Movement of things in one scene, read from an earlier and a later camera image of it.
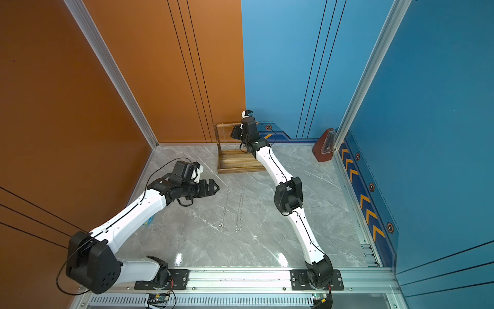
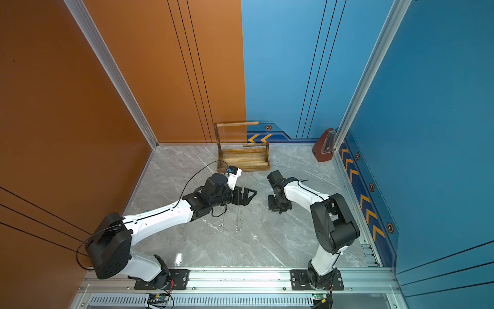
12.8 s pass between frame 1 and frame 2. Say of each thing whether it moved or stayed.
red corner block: stayed
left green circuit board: stayed
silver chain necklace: stayed
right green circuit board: stayed
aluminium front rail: stayed
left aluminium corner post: stayed
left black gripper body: moved
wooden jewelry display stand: stayed
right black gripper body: moved
